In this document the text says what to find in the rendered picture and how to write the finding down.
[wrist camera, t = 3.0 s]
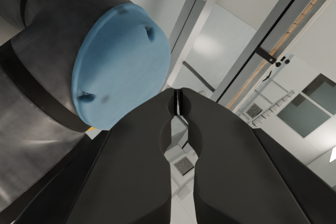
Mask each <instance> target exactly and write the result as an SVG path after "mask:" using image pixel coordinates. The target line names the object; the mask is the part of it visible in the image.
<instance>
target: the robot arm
mask: <svg viewBox="0 0 336 224"><path fill-rule="evenodd" d="M0 16H1V17H2V18H3V19H4V20H5V21H6V22H8V23H9V24H10V25H11V26H13V27H14V28H16V29H17V30H19V31H20V32H19V33H18V34H16V35H15V36H13V37H12V38H11V39H10V40H8V41H7V42H5V43H4V44H2V45H1V46H0V224H170V223H171V204H172V187H171V166H170V163H169V162H168V160H167V159H166V157H165V156H164V154H165V152H166V150H167V149H168V147H169V146H170V145H171V143H172V127H171V121H172V119H173V118H174V116H177V105H178V106H179V115H180V116H183V118H184V119H185V120H186V121H187V123H188V140H187V141H188V144H189V145H190V146H191V147H192V148H193V150H194V151H195V153H196V154H197V157H198V159H197V161H196V163H195V168H194V184H193V200H194V207H195V215H196V221H197V224H336V191H335V190H334V189H333V188H332V187H331V186H330V185H328V184H327V183H326V182H325V181H324V180H323V179H321V178H320V177H319V176H318V175H317V174H315V173H314V172H313V171H312V170H311V169H309V168H308V167H307V166H306V165H305V164H303V163H302V162H301V161H300V160H298V159H297V158H296V157H295V156H294V155H292V154H291V153H290V152H289V151H288V150H286V149H285V148H284V147H283V146H282V145H280V144H279V143H278V142H277V141H276V140H274V139H273V138H272V137H271V136H270V135H268V134H267V133H266V132H265V131H264V130H262V129H261V128H252V127H251V126H249V125H248V124H247V123H246V122H245V121H244V120H242V119H241V118H240V117H239V116H237V115H236V114H235V113H233V112H232V111H230V110H229V109H227V108H226V107H224V106H222V105H220V104H219V103H217V102H215V101H213V100H211V99H209V98H207V97H205V96H204V95H202V94H200V93H198V92H196V91H194V90H192V89H190V88H187V87H182V88H178V89H175V88H172V87H170V88H167V89H165V90H164V91H162V92H160V93H159V94H158V92H159V91H160V89H161V87H162V86H163V84H164V82H165V78H166V76H167V74H168V71H169V68H170V63H171V48H170V43H169V40H168V38H167V36H166V34H165V33H164V31H163V30H162V29H161V28H160V27H159V26H158V25H157V24H156V23H155V22H154V21H153V20H152V19H151V17H150V15H149V14H148V13H147V12H146V11H145V10H144V9H143V8H142V7H140V6H139V5H137V4H134V3H133V2H132V1H131V0H0ZM91 127H94V128H96V129H100V130H102V131H101V132H100V133H99V134H98V135H97V136H96V137H95V138H94V139H93V140H92V139H91V138H90V137H89V136H88V135H87V134H86V133H85V132H86V131H87V130H88V129H90V128H91ZM108 129H110V130H108Z"/></svg>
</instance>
